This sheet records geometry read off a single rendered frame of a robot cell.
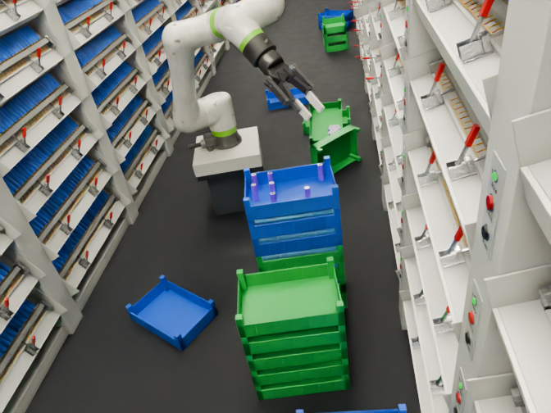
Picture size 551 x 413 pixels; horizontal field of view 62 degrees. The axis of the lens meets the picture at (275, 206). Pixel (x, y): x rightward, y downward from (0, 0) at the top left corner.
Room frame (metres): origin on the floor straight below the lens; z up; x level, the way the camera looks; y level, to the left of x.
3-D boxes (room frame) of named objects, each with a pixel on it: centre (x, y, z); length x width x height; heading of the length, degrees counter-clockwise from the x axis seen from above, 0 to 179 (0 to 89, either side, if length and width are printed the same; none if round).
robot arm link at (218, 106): (2.03, 0.19, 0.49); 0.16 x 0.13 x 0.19; 118
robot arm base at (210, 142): (2.03, 0.23, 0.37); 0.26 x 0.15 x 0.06; 99
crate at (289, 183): (1.28, -0.06, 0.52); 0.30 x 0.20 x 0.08; 87
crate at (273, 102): (3.19, -0.22, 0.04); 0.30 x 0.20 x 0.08; 89
